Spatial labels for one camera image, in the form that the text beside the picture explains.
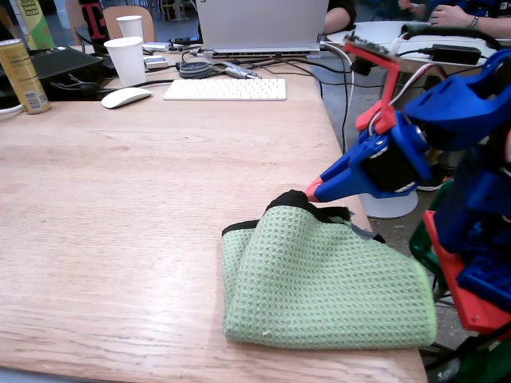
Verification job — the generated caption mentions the black round disc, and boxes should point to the black round disc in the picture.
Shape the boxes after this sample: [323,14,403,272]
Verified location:
[178,61,215,80]

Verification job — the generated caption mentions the white servo cable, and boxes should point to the white servo cable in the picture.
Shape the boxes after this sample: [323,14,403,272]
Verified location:
[369,62,448,132]

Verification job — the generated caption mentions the wrist camera on red bracket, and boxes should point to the wrist camera on red bracket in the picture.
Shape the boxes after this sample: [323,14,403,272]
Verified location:
[342,32,403,136]

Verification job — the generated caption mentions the green waffle cleaning cloth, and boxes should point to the green waffle cleaning cloth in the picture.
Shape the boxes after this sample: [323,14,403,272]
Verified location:
[221,189,438,350]

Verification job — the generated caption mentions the black sneaker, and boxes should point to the black sneaker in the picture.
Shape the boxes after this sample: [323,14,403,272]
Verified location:
[417,163,455,192]

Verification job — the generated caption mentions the person leg beige trousers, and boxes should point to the person leg beige trousers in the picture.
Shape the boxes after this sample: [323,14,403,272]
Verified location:
[433,149,460,171]

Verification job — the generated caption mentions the yellow green carton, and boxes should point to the yellow green carton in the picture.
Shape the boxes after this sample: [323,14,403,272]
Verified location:
[15,0,56,51]

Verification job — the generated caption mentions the white computer mouse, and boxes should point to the white computer mouse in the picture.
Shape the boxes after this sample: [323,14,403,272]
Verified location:
[101,87,153,109]

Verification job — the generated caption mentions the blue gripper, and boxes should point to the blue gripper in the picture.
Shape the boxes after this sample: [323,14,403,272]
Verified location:
[306,111,434,203]

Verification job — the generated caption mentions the red robot base plate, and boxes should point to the red robot base plate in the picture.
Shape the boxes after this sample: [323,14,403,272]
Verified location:
[422,209,511,334]

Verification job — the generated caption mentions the black power adapter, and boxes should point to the black power adapter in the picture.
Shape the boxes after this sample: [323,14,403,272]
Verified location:
[430,44,482,65]

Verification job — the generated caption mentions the black banner magenta letter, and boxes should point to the black banner magenta letter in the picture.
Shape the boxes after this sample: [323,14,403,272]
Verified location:
[77,0,111,55]

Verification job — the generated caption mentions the gray taped bundle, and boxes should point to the gray taped bundle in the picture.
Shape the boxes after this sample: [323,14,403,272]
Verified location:
[221,61,263,80]

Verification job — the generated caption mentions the yellow drink can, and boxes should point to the yellow drink can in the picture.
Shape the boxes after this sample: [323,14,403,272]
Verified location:
[0,38,52,116]

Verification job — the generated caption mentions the thin black cable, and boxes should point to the thin black cable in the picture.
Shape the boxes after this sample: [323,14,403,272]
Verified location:
[50,78,177,97]

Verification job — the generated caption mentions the thick black camera cable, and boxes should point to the thick black camera cable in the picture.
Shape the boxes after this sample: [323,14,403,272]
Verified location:
[401,22,505,51]

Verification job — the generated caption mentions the small white box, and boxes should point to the small white box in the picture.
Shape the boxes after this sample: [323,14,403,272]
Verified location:
[142,55,169,71]

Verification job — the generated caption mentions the person hand bare wrist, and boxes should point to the person hand bare wrist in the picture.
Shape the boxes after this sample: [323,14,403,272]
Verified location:
[398,0,426,17]

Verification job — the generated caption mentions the person arm black sleeve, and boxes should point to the person arm black sleeve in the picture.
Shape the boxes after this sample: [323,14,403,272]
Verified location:
[323,0,357,36]

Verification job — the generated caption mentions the person forearm with wristband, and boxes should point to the person forearm with wristband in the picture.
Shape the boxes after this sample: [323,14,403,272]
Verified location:
[470,14,511,36]

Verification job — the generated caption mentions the white charging cable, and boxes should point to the white charging cable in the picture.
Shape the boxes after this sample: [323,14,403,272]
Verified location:
[319,41,355,159]

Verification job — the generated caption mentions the green clamp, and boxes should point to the green clamp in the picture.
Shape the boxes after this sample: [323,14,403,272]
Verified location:
[454,337,511,383]
[409,179,456,288]

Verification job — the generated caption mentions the person hand with wristband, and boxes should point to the person hand with wristband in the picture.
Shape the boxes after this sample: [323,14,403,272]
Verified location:
[429,6,472,27]

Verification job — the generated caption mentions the white paper cup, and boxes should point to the white paper cup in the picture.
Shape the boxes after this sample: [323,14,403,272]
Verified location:
[116,15,144,41]
[103,36,147,88]

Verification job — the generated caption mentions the white keyboard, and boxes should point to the white keyboard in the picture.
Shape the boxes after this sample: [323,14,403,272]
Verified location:
[162,78,288,101]

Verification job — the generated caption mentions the silver laptop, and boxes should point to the silver laptop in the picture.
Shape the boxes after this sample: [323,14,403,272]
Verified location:
[195,0,331,60]

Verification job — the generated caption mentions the white round pedestal table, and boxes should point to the white round pedestal table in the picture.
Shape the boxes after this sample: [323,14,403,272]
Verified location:
[325,20,511,219]

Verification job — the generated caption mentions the black box device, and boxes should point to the black box device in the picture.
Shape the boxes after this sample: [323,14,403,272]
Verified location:
[30,45,107,101]

